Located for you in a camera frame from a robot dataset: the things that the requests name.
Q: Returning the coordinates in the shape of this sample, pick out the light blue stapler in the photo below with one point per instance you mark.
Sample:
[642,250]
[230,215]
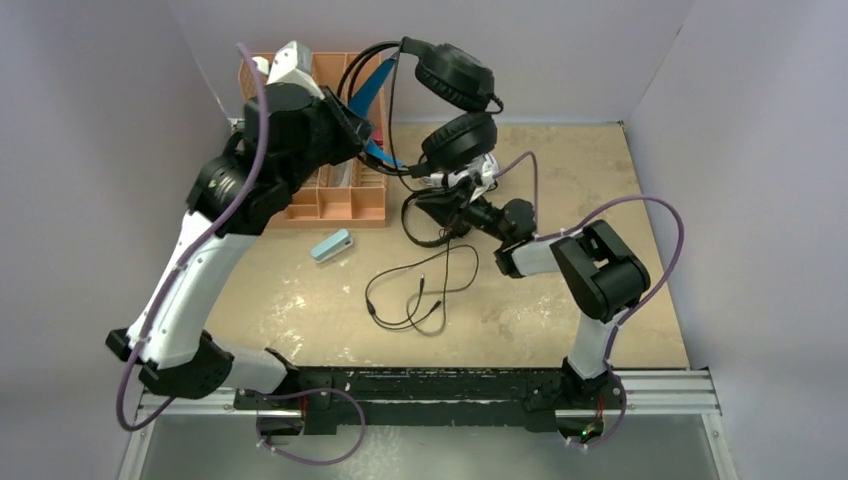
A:
[331,246]

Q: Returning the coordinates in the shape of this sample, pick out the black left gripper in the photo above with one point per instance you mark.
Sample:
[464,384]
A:
[353,128]

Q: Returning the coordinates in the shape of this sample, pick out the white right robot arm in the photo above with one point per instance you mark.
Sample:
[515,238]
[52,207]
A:
[603,275]

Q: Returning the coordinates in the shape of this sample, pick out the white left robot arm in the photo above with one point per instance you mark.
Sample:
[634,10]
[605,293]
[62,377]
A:
[287,135]

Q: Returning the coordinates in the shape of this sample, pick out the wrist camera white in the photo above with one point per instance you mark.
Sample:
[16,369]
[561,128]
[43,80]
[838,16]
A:
[292,64]
[483,177]

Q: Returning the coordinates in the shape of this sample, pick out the white and black headphones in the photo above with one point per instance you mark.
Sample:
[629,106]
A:
[457,179]

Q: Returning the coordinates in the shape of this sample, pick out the black and blue headphones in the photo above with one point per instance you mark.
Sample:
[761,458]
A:
[462,93]

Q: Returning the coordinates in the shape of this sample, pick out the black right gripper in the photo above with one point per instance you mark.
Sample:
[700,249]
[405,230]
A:
[463,209]

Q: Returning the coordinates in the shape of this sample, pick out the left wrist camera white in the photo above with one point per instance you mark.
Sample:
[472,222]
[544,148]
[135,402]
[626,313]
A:
[292,64]

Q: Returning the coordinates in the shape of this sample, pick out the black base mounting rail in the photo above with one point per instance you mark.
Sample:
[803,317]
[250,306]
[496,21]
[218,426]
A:
[538,400]

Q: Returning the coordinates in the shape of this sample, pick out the small black on-ear headphones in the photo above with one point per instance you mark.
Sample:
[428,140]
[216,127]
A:
[420,229]

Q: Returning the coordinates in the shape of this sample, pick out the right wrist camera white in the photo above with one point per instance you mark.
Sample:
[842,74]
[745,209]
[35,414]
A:
[483,177]

